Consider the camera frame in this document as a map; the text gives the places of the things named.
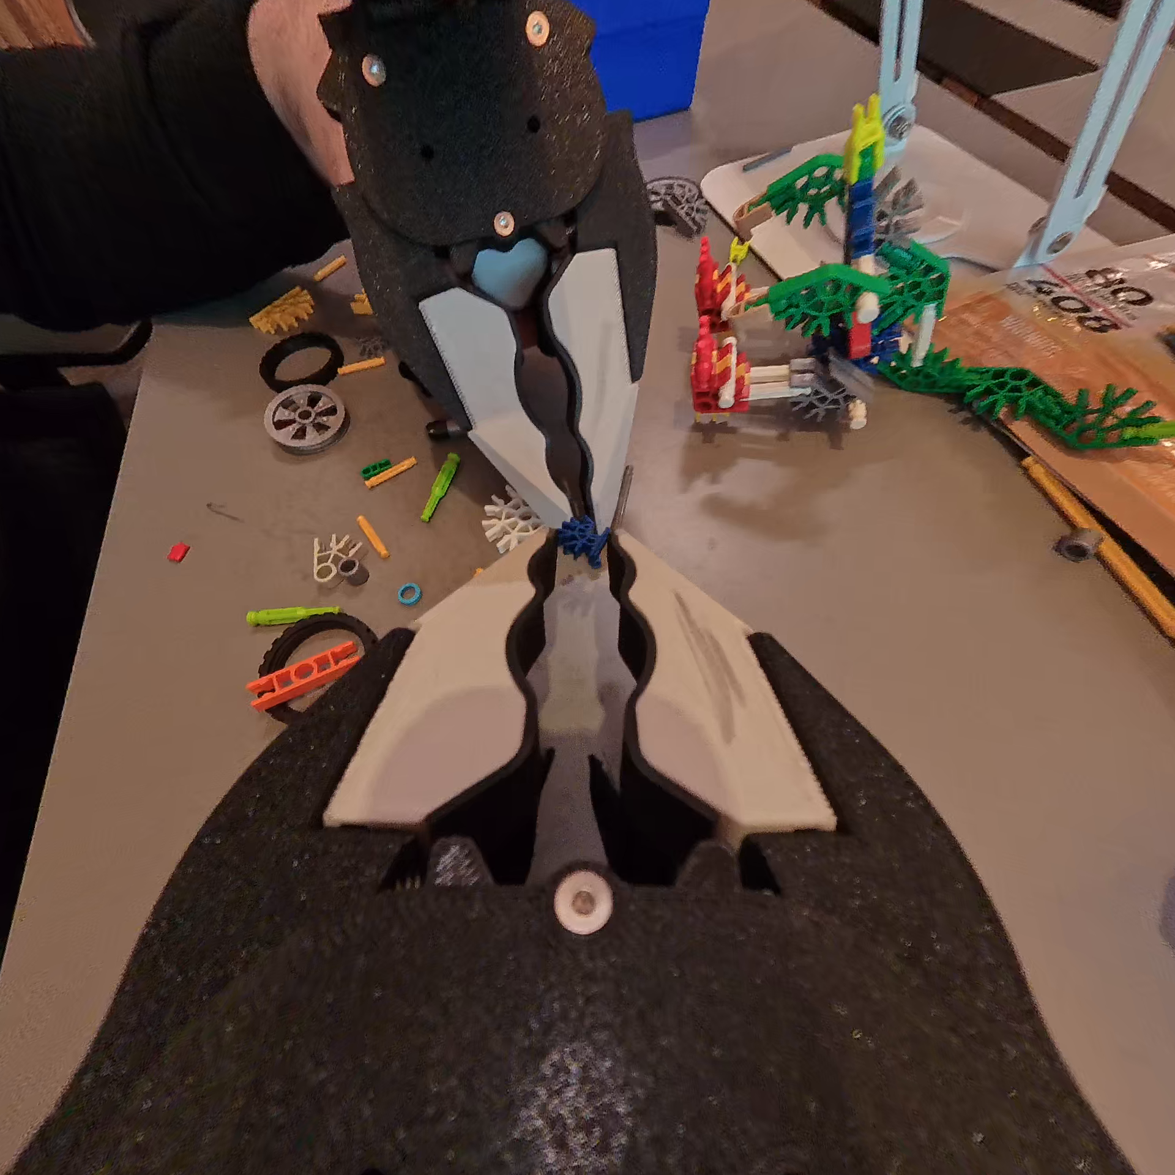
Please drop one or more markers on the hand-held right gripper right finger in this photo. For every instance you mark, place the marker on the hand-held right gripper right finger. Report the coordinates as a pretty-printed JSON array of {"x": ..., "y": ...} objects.
[{"x": 715, "y": 717}]

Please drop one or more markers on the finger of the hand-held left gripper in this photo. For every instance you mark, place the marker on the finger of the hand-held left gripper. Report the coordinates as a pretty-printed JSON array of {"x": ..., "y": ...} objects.
[
  {"x": 477, "y": 367},
  {"x": 601, "y": 349}
]

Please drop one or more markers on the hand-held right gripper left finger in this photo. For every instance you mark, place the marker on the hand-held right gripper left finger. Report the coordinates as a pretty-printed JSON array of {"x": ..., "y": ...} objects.
[{"x": 439, "y": 727}]

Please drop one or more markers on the lime green plastic rod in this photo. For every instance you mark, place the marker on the lime green plastic rod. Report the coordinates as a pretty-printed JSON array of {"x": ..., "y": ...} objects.
[
  {"x": 439, "y": 487},
  {"x": 288, "y": 615}
]

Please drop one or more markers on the person's left hand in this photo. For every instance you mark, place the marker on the person's left hand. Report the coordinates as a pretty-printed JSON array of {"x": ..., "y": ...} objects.
[{"x": 284, "y": 93}]

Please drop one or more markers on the dark grey snowflake connector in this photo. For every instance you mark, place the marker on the dark grey snowflake connector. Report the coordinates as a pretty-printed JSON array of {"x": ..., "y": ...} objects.
[{"x": 371, "y": 347}]

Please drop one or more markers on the short orange rod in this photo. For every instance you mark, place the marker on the short orange rod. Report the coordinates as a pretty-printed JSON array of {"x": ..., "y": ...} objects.
[
  {"x": 327, "y": 269},
  {"x": 359, "y": 367},
  {"x": 371, "y": 537},
  {"x": 399, "y": 469}
]

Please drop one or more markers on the orange ladder connector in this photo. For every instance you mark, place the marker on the orange ladder connector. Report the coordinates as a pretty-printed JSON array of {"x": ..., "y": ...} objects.
[{"x": 302, "y": 681}]

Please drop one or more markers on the green clip connector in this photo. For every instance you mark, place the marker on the green clip connector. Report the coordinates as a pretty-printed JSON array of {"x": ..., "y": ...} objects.
[{"x": 373, "y": 471}]

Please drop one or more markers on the white snowflake connector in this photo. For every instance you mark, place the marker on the white snowflake connector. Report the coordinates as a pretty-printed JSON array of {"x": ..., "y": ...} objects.
[{"x": 509, "y": 525}]

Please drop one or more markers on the grey cylindrical spacer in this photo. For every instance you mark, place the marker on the grey cylindrical spacer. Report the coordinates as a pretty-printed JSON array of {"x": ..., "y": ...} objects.
[{"x": 357, "y": 575}]

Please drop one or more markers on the black rubber tyre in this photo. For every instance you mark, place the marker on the black rubber tyre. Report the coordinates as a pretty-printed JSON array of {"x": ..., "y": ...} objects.
[
  {"x": 266, "y": 367},
  {"x": 270, "y": 661}
]

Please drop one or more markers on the blue plastic storage bin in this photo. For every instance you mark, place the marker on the blue plastic storage bin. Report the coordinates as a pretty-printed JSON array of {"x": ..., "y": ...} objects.
[{"x": 651, "y": 55}]

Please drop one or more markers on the white triangular connector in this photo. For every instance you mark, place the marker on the white triangular connector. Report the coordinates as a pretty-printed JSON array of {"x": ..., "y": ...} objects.
[{"x": 325, "y": 557}]

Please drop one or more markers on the silver wheel hub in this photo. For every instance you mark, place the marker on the silver wheel hub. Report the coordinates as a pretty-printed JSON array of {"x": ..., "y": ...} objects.
[{"x": 272, "y": 423}]

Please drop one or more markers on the multicoloured construction toy model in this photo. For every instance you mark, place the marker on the multicoloured construction toy model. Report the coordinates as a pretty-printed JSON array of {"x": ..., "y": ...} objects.
[{"x": 825, "y": 295}]

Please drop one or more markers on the grey block connector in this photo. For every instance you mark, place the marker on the grey block connector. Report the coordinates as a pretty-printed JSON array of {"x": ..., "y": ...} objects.
[{"x": 1079, "y": 545}]

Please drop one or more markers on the long yellow rod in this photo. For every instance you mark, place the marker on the long yellow rod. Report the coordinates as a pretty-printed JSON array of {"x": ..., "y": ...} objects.
[{"x": 1129, "y": 575}]

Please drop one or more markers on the red printed toy package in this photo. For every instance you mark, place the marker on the red printed toy package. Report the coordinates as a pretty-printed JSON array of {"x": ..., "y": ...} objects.
[{"x": 1101, "y": 367}]

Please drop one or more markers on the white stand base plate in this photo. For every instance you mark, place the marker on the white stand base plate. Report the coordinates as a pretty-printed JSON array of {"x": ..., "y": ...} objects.
[{"x": 973, "y": 185}]

